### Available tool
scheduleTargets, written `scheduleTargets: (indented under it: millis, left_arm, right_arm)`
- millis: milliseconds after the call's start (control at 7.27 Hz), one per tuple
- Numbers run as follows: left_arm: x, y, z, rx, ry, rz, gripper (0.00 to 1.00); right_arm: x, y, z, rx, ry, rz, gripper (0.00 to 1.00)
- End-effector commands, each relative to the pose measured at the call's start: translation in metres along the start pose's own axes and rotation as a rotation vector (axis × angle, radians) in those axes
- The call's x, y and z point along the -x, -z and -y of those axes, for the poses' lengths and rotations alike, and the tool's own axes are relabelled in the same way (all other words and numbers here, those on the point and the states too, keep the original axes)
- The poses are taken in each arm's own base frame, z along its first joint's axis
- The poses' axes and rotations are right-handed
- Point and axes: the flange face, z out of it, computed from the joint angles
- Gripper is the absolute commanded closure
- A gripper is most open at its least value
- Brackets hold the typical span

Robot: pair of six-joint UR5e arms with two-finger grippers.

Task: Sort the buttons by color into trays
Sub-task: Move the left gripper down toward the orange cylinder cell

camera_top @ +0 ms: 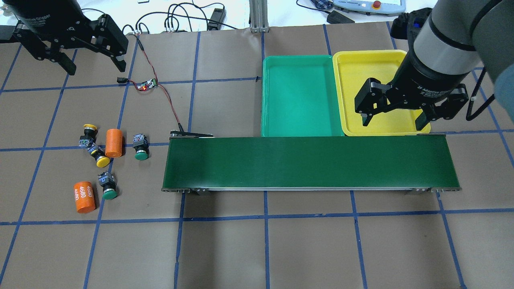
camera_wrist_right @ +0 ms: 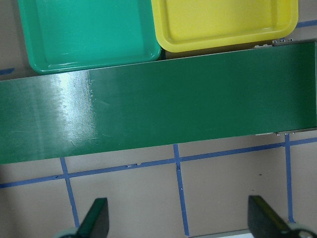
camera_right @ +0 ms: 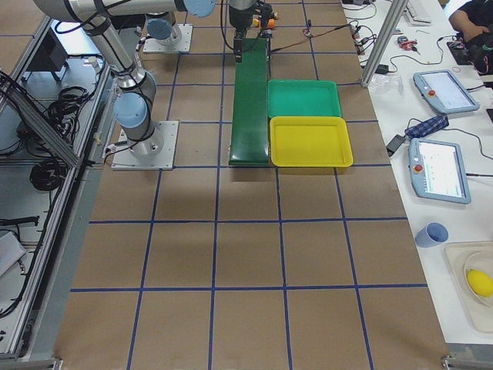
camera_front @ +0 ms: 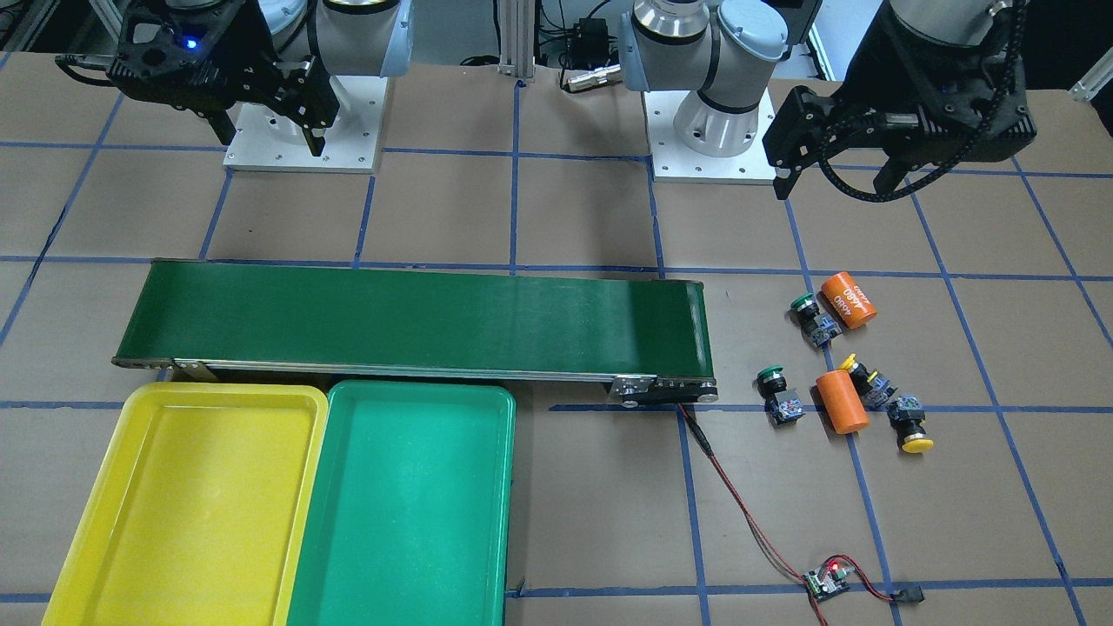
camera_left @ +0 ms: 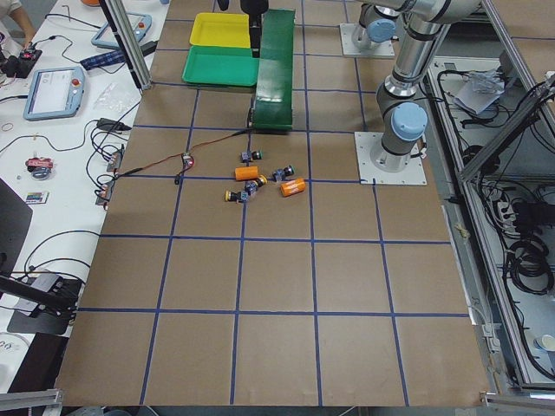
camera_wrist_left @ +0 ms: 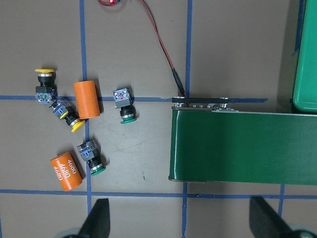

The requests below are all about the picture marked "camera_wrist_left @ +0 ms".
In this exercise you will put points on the green conveyor belt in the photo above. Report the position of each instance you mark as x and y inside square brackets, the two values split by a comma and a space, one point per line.
[210, 142]

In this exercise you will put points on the green push button red contact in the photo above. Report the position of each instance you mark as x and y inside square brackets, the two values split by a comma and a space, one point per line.
[124, 102]

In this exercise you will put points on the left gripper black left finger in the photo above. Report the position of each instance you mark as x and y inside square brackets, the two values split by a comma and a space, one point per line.
[97, 224]

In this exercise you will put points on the orange cylinder marked 4680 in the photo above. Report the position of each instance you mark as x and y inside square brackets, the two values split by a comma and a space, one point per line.
[66, 171]

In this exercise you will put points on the yellow push button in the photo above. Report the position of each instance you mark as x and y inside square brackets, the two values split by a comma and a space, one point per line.
[46, 92]
[62, 109]

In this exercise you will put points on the green push button blue contact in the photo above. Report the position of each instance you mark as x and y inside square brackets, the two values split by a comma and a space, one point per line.
[89, 153]

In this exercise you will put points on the plain orange cylinder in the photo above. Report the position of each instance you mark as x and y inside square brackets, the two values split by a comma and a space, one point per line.
[86, 99]

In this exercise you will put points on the green tray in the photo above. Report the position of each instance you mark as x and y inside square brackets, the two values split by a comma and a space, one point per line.
[305, 88]

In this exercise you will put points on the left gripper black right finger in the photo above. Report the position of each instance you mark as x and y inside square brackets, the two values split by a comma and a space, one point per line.
[264, 222]

